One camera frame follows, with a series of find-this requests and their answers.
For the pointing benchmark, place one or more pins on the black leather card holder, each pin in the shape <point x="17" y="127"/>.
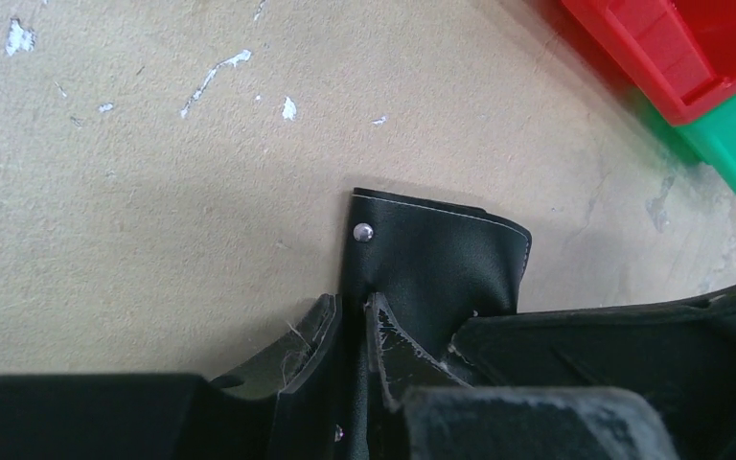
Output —
<point x="437" y="264"/>

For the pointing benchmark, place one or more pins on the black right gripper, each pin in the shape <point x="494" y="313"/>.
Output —
<point x="679" y="356"/>

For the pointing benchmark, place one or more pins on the red plastic bin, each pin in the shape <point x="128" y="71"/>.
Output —
<point x="680" y="54"/>

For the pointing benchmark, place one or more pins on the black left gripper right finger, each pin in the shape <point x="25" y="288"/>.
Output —
<point x="418" y="409"/>

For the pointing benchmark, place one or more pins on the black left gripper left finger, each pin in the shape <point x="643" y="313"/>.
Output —
<point x="279" y="404"/>

